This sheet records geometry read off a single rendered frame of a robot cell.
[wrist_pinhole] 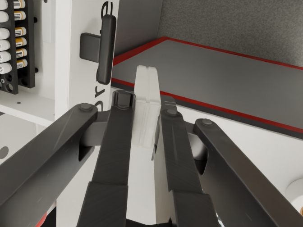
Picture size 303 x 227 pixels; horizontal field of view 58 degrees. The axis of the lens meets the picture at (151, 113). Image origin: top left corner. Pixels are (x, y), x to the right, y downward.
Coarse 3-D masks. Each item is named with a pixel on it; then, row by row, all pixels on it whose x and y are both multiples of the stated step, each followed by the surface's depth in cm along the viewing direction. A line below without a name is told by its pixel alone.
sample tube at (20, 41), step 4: (0, 40) 33; (4, 40) 33; (16, 40) 34; (20, 40) 35; (24, 40) 36; (0, 44) 32; (4, 44) 33; (8, 44) 33; (16, 44) 34; (20, 44) 35; (24, 44) 36; (0, 48) 32; (4, 48) 33; (8, 48) 33
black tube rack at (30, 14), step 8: (24, 0) 34; (32, 0) 34; (24, 8) 34; (32, 8) 35; (32, 16) 35; (16, 24) 35; (24, 24) 35; (32, 24) 36; (32, 32) 36; (32, 40) 36; (16, 48) 37; (24, 48) 36; (32, 48) 37; (24, 56) 37; (32, 56) 37; (32, 64) 38; (24, 72) 39; (32, 72) 38; (0, 80) 36; (24, 80) 39; (32, 80) 39; (0, 88) 37
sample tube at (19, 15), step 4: (0, 12) 31; (4, 12) 32; (16, 12) 33; (20, 12) 34; (0, 16) 31; (4, 16) 31; (8, 16) 32; (16, 16) 33; (20, 16) 34; (24, 16) 34; (0, 20) 31; (4, 20) 32
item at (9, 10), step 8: (8, 0) 31; (8, 8) 32; (0, 24) 33; (8, 24) 32; (8, 40) 33; (16, 56) 34; (16, 64) 35; (16, 72) 35; (8, 80) 36; (16, 80) 36; (8, 88) 37; (16, 88) 36
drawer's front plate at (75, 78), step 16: (64, 0) 26; (80, 0) 27; (96, 0) 30; (112, 0) 34; (64, 16) 27; (80, 16) 28; (96, 16) 31; (64, 32) 27; (80, 32) 29; (96, 32) 32; (64, 48) 28; (64, 64) 29; (80, 64) 31; (96, 64) 34; (112, 64) 39; (64, 80) 29; (80, 80) 32; (64, 96) 30; (80, 96) 33; (64, 112) 31
